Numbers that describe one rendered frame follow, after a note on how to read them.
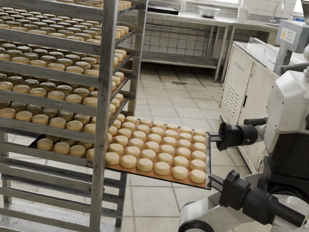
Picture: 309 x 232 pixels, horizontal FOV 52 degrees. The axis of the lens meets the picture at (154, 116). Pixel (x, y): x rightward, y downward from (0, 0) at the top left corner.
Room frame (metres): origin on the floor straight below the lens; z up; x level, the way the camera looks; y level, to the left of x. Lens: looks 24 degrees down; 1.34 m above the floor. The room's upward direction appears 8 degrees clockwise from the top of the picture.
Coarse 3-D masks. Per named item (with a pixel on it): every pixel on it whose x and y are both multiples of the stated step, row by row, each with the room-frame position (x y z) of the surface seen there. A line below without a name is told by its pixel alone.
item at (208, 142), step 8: (40, 136) 0.96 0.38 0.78; (208, 136) 1.17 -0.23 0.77; (32, 144) 0.90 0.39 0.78; (208, 144) 1.10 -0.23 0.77; (208, 152) 1.04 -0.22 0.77; (208, 160) 0.98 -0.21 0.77; (112, 168) 0.84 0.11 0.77; (208, 168) 0.93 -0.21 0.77; (144, 176) 0.83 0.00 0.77; (184, 184) 0.81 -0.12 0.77; (208, 184) 0.83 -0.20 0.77
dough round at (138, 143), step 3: (135, 138) 1.02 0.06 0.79; (132, 141) 1.00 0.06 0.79; (135, 141) 1.00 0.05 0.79; (138, 141) 1.00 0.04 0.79; (141, 141) 1.01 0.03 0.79; (129, 144) 1.00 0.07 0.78; (132, 144) 0.98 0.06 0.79; (135, 144) 0.98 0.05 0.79; (138, 144) 0.98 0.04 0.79; (141, 144) 0.99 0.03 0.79; (138, 147) 0.98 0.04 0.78; (141, 147) 0.99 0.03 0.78
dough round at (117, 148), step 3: (111, 144) 0.96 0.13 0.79; (114, 144) 0.96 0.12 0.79; (117, 144) 0.96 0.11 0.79; (111, 147) 0.93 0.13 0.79; (114, 147) 0.94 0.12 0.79; (117, 147) 0.94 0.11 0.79; (120, 147) 0.94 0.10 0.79; (108, 150) 0.94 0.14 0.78; (111, 150) 0.92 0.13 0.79; (114, 150) 0.92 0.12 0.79; (117, 150) 0.92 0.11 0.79; (120, 150) 0.93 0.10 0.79; (117, 153) 0.92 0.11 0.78; (120, 153) 0.93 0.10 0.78
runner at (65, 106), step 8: (0, 96) 0.86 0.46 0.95; (8, 96) 0.86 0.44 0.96; (16, 96) 0.86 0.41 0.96; (24, 96) 0.85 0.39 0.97; (32, 96) 0.85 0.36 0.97; (32, 104) 0.85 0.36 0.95; (40, 104) 0.85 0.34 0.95; (48, 104) 0.85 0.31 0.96; (56, 104) 0.84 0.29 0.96; (64, 104) 0.84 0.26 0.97; (72, 104) 0.84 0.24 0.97; (80, 104) 0.84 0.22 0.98; (80, 112) 0.84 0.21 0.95; (88, 112) 0.83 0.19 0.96; (96, 112) 0.83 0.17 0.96
